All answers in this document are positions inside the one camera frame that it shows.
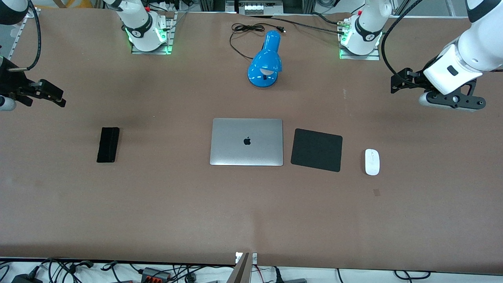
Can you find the white computer mouse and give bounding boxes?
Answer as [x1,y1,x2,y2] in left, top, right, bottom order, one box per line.
[365,149,380,176]

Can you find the black mouse pad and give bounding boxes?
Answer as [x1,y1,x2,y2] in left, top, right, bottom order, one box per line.
[291,128,343,172]

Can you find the blue desk lamp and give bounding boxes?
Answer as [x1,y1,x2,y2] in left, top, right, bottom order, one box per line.
[247,30,283,88]

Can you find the white power strip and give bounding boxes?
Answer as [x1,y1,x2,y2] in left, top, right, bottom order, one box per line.
[244,0,274,15]

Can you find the silver closed laptop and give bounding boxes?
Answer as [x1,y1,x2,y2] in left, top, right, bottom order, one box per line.
[209,118,284,167]

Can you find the black power adapter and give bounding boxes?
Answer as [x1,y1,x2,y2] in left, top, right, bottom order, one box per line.
[12,273,43,283]

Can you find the grey connector block orange levers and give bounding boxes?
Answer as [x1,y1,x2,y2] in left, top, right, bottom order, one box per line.
[141,267,172,283]

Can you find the wooden beam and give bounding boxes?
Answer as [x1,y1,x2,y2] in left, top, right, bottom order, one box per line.
[226,253,250,283]

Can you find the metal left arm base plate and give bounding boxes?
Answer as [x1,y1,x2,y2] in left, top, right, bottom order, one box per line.
[338,19,382,61]

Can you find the perforated metal table rail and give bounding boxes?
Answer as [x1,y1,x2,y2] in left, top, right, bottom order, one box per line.
[0,8,31,61]

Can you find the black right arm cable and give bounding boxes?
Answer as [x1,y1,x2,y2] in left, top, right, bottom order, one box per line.
[7,0,42,72]

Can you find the black cable to arm base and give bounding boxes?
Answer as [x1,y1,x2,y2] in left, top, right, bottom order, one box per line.
[251,13,348,35]

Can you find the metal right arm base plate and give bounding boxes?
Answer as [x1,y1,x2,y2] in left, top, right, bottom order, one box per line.
[130,11,178,55]

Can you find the black tangled floor cable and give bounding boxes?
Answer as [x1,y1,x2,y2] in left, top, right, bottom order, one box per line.
[0,257,97,283]

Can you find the black lamp power cord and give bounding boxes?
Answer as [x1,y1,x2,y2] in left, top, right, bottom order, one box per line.
[229,23,286,61]

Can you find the black looped floor cable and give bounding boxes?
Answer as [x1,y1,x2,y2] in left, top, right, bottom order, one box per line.
[394,270,431,281]

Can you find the small white bracket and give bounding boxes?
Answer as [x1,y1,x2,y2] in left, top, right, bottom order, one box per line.
[235,252,258,265]

